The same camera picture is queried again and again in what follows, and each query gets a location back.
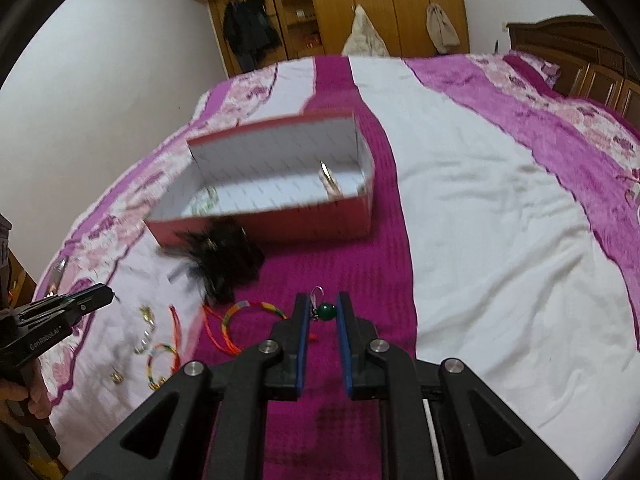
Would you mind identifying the beige hanging garment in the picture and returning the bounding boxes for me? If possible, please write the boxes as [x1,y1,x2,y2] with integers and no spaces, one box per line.
[425,2,460,54]

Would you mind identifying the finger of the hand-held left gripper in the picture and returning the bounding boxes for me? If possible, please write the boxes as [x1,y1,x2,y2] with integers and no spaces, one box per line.
[30,283,115,327]

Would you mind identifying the beige down coat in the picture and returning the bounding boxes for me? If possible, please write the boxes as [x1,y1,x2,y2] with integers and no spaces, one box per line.
[341,4,389,59]

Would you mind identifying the pink floral pillow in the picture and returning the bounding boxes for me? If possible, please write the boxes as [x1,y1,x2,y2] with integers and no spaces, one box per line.
[502,52,562,87]

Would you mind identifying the multicolor braided bracelet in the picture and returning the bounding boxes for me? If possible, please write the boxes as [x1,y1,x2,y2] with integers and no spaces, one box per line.
[145,341,182,391]
[221,300,290,356]

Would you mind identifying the dark hanging jackets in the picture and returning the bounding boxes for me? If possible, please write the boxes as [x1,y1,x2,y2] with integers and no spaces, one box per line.
[222,0,282,74]

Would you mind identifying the bed with floral pink bedspread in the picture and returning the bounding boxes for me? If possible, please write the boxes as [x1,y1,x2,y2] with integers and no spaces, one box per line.
[32,52,640,480]

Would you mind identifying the red cardboard box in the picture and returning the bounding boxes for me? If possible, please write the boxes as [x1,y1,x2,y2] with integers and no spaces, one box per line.
[144,112,375,261]

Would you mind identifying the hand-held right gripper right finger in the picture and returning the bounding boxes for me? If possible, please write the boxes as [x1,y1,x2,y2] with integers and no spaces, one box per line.
[336,291,576,480]

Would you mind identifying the green bead bracelet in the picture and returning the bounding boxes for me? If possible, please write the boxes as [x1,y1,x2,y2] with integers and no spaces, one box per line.
[191,186,222,215]

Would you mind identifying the green bead earring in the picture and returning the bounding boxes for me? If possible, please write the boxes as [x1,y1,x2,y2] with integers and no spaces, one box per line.
[307,286,337,322]

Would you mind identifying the black feather hair clip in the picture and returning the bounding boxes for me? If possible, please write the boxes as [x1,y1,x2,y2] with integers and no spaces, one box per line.
[162,219,266,306]

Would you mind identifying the person's left hand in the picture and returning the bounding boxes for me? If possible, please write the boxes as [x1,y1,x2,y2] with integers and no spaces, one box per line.
[0,379,49,418]

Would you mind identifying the dark wooden headboard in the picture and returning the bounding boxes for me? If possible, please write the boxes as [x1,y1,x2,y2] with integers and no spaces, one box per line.
[507,15,640,122]

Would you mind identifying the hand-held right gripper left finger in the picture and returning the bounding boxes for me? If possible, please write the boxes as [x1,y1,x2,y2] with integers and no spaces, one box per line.
[65,292,313,480]

